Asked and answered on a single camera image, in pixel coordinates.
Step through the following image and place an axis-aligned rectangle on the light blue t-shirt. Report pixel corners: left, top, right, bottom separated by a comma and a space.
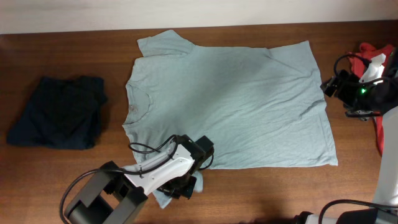
122, 29, 339, 209

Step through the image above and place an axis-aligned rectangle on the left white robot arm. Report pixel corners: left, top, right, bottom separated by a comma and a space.
59, 135, 214, 224

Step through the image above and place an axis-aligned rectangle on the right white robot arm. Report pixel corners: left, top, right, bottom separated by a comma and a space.
292, 71, 397, 224

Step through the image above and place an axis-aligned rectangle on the red garment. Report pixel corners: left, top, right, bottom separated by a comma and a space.
348, 42, 395, 154

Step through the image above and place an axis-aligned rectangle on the folded dark navy garment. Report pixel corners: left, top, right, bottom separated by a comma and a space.
6, 76, 107, 150

